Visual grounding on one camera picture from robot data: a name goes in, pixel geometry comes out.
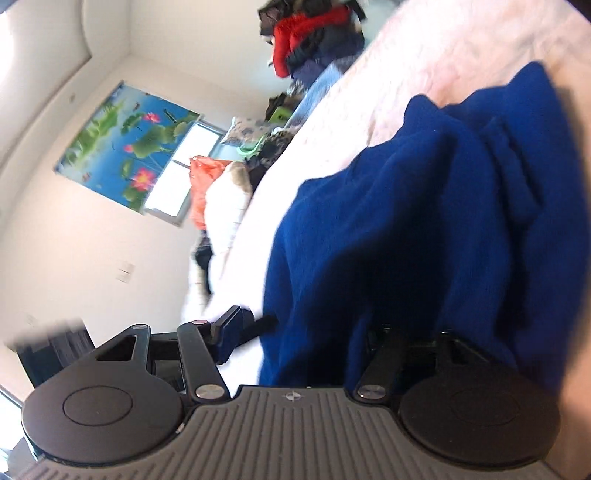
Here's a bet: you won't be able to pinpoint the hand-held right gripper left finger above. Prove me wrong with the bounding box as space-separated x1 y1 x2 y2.
95 305 254 402

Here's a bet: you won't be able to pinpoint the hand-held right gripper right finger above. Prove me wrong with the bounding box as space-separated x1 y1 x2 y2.
353 325 518 407

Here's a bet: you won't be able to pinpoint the blue fleece garment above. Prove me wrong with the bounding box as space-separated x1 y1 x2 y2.
259 60 573 393

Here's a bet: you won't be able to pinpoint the dark patterned clothes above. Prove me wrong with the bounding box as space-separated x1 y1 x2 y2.
245 129 296 185

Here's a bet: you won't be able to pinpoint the black clothes pile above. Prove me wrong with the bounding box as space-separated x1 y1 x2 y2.
259 0 365 35

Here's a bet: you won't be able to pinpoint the white puffer jacket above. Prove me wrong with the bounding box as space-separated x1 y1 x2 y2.
203 166 252 259

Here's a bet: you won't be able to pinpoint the orange plastic bag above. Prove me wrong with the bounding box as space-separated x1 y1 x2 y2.
189 156 234 232

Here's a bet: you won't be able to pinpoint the window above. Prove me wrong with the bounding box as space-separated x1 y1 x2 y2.
143 122 232 227

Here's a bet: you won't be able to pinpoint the dark furniture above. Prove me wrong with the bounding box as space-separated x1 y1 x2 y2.
16 320 95 388

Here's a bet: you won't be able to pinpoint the floral printed pillow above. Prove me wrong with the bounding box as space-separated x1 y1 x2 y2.
224 116 273 146

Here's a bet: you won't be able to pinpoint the lotus print roller blind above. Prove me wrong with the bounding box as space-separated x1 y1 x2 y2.
53 80 204 215

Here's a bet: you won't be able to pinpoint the dark blue jacket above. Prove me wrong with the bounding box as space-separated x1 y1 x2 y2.
286 25 365 88

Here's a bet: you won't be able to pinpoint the red jacket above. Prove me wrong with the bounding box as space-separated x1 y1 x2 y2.
272 7 356 79

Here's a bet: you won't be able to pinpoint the pink blanket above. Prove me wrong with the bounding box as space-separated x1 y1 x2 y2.
180 0 591 388

